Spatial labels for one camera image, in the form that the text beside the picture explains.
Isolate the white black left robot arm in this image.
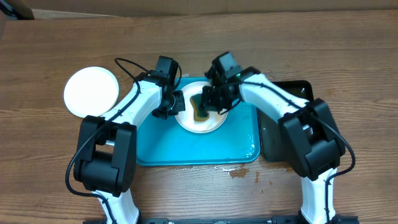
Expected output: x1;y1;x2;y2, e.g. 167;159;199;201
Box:
65;70;185;223

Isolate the dark object top left corner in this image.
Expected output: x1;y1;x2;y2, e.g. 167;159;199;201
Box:
1;0;35;20

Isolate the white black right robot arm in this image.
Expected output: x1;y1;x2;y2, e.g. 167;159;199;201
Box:
202;66;346;223

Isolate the blue plastic tray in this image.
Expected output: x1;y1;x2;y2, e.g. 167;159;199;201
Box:
135;75;261;167

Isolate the white plate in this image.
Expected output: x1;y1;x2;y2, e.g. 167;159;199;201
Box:
175;81;228;134
63;67;119;118

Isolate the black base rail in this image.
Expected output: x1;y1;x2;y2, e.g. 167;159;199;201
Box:
82;215;360;224

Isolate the green yellow sponge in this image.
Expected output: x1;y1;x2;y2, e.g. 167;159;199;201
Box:
190;94;210;122

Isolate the black water tray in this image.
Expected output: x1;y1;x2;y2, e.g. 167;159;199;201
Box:
257;80;314;162

